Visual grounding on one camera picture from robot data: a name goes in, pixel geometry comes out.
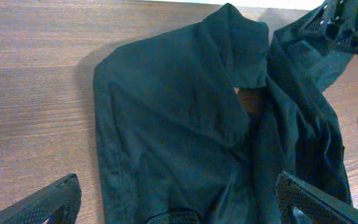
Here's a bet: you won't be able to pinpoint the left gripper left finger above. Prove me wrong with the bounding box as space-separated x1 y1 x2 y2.
0 174 81 224

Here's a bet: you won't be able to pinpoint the black trousers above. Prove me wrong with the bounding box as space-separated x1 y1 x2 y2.
93 4 352 223

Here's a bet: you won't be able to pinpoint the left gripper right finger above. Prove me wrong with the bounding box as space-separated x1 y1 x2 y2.
275 171 358 224

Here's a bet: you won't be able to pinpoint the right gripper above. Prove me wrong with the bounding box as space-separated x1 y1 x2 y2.
299 0 358 54

